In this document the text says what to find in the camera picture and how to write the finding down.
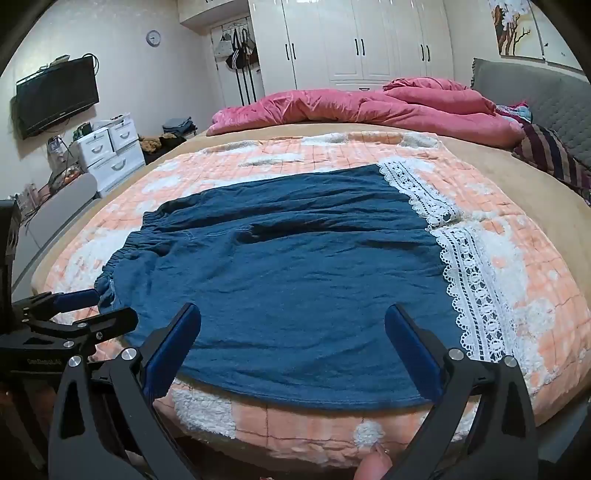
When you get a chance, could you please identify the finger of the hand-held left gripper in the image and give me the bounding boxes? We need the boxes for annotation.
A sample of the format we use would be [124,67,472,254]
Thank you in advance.
[11,288,100,324]
[28,307,139,352]

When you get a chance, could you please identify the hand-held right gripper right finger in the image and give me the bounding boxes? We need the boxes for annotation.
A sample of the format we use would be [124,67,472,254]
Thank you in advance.
[384,302,539,480]

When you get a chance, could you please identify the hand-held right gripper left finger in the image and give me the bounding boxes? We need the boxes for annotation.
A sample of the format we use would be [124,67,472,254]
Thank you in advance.
[48,302,203,480]

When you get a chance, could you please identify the blue denim pants lace hem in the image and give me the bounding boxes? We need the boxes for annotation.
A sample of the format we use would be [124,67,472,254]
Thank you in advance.
[95,158,520,410]

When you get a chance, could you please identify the person's right hand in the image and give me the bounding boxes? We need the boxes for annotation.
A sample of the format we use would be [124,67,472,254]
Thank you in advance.
[353,445,393,480]

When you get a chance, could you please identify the white drawer cabinet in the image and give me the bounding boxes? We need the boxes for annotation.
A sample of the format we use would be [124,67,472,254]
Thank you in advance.
[74,113,147,195]

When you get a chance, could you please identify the peach snowman printed blanket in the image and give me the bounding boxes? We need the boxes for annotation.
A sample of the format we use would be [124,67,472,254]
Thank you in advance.
[32,130,581,468]

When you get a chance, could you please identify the brown plush toy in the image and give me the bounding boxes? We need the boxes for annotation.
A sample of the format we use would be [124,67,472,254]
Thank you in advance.
[137,133,180,154]

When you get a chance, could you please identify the folded grey clothes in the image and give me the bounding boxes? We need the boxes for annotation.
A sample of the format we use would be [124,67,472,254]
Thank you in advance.
[161,117,197,137]

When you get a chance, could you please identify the beige bed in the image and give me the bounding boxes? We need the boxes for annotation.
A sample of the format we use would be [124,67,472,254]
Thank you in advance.
[11,119,591,472]

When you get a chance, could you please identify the striped purple cloth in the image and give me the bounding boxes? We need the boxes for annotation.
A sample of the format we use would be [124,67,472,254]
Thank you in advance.
[510,122,591,197]

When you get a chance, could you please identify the pink duvet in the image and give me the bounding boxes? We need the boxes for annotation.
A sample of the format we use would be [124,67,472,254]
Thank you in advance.
[205,78,527,149]

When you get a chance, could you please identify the colourful small cloth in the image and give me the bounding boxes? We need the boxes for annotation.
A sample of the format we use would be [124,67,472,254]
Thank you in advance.
[496,104,533,124]

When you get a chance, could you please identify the grey headboard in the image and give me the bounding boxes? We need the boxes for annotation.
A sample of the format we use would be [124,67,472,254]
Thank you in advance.
[471,58,591,169]

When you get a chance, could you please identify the black striped bag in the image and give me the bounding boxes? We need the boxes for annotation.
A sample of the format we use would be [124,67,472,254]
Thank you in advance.
[226,28,254,71]

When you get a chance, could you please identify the white wardrobe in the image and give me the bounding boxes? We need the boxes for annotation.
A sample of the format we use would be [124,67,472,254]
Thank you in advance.
[178,0,455,94]

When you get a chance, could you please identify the black wall television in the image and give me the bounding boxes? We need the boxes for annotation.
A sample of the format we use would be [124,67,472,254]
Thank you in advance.
[11,55,100,140]

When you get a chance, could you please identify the tree wall painting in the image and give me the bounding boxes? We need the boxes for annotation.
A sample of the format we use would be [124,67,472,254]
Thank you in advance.
[488,0,583,71]

